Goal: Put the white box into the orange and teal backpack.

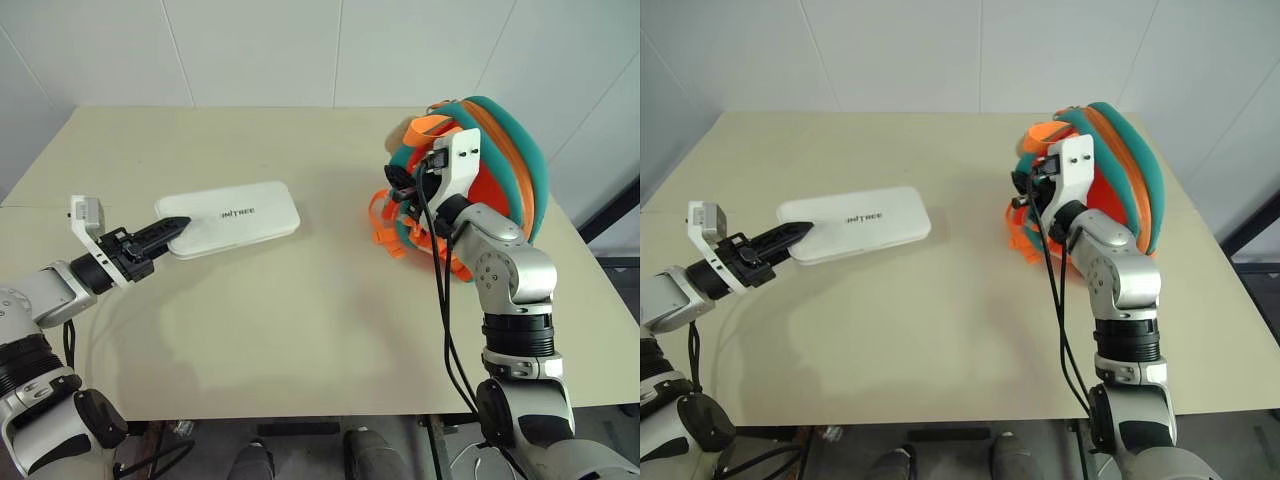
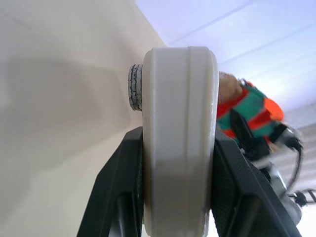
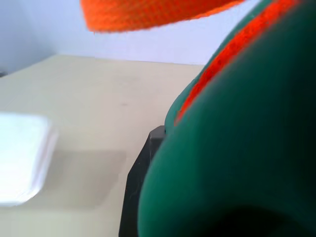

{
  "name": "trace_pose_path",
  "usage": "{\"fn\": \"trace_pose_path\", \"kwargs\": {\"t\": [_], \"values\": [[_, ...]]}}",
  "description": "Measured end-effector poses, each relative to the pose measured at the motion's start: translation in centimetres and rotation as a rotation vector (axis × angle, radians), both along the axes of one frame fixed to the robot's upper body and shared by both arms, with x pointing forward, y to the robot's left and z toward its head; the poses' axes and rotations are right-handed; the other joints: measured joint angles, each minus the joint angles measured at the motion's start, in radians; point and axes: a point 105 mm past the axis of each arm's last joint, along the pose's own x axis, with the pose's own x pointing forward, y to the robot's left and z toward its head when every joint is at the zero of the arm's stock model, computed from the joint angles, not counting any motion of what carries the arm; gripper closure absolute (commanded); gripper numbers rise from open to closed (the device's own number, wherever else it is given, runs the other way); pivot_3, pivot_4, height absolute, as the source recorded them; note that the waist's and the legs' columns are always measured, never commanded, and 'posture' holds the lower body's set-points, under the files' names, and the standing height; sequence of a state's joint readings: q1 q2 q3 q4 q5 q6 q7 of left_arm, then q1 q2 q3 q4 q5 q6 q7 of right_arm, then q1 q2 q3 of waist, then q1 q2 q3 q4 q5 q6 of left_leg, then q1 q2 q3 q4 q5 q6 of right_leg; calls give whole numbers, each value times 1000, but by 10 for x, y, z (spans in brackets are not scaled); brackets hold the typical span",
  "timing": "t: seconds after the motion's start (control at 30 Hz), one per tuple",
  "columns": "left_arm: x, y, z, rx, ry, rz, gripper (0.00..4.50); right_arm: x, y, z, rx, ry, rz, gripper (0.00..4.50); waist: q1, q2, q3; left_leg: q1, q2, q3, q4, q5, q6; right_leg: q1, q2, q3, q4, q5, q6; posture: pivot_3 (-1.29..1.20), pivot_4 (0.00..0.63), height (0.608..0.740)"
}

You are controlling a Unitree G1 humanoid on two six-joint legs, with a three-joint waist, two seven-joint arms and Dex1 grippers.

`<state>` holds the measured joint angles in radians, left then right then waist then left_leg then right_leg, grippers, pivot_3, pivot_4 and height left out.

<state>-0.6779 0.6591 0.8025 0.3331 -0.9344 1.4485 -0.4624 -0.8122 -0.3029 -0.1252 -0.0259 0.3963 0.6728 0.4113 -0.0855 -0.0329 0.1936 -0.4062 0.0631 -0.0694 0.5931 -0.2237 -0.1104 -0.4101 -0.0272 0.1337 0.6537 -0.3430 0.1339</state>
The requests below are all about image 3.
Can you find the orange and teal backpack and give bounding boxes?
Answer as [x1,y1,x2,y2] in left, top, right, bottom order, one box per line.
[80,0,316,237]

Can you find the white box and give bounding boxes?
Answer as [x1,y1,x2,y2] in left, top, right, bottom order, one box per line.
[0,111,59,208]

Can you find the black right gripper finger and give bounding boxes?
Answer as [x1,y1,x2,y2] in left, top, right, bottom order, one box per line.
[118,125,166,237]

